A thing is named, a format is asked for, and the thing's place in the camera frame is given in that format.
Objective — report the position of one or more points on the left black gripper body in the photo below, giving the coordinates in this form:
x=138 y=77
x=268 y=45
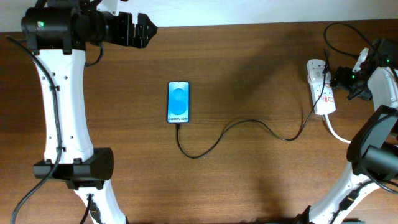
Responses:
x=119 y=30

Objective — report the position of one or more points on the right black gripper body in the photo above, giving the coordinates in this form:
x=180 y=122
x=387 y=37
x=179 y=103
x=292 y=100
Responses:
x=346 y=78

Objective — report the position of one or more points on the blue Samsung Galaxy smartphone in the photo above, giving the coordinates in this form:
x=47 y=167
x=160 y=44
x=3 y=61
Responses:
x=178 y=103

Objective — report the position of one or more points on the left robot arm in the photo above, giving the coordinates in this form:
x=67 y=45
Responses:
x=57 y=33

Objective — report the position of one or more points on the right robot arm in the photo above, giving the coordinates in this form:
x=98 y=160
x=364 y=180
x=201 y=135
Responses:
x=372 y=161

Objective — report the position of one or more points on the white USB charger adapter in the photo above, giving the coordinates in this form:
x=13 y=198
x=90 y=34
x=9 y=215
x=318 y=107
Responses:
x=315 y=68

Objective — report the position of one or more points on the white power strip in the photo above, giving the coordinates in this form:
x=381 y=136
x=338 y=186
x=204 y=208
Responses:
x=322 y=96

